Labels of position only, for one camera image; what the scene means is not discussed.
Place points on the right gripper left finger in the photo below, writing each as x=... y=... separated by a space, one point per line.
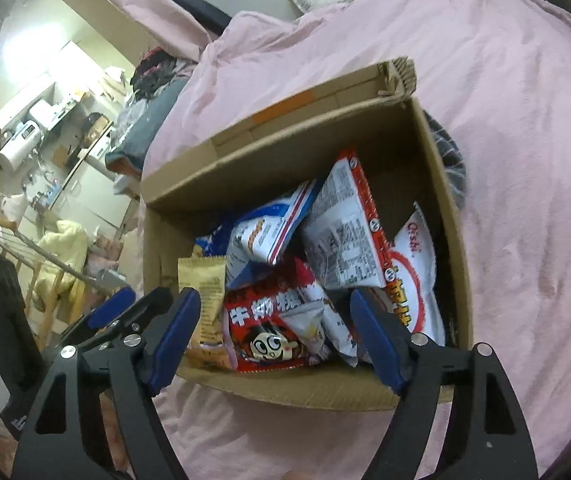
x=94 y=416

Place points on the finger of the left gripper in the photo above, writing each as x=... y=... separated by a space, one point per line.
x=101 y=317
x=134 y=319

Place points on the tan yellow snack packet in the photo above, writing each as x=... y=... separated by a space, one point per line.
x=207 y=275

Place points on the blue mini noodle snack bag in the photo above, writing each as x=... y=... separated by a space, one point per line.
x=215 y=244

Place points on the red milk candy bag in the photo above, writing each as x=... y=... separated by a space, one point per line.
x=260 y=338

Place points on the white blue snack bag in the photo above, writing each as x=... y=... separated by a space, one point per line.
x=258 y=239

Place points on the white red Oishi snack bag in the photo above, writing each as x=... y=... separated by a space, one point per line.
x=411 y=293

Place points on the brown triangle crisp packet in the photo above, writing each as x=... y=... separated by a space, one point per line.
x=319 y=326

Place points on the white red-edged snack bag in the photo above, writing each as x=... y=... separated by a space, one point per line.
x=343 y=236

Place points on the person's left hand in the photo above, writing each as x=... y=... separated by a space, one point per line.
x=7 y=452

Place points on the yellow blanket on rack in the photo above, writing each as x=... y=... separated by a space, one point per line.
x=67 y=245

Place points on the white kitchen cabinet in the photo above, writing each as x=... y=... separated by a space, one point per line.
x=87 y=197

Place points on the grey blue folded bedding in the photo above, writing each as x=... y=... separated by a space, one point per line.
x=136 y=128

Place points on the brown cardboard box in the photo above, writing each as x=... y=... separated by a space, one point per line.
x=373 y=111

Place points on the white water heater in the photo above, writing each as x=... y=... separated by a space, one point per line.
x=20 y=145

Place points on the pile of dark clothes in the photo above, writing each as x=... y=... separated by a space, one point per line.
x=156 y=70

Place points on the grey striped garment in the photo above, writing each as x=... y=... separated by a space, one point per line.
x=452 y=158

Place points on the pink hanging curtain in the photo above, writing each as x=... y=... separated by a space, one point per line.
x=183 y=28

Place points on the pink bed duvet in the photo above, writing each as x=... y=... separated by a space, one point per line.
x=497 y=75

